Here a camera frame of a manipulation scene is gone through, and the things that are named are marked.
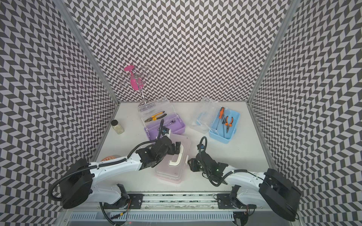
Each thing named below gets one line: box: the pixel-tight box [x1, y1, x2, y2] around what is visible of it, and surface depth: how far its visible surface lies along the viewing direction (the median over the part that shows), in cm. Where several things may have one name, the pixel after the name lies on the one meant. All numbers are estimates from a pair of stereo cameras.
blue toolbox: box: [189, 96, 241, 144], surface depth 101 cm
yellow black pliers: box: [144, 111, 168, 123], surface depth 98 cm
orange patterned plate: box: [100, 155, 117, 162], surface depth 85 cm
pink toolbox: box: [154, 133, 191, 184], surface depth 76 cm
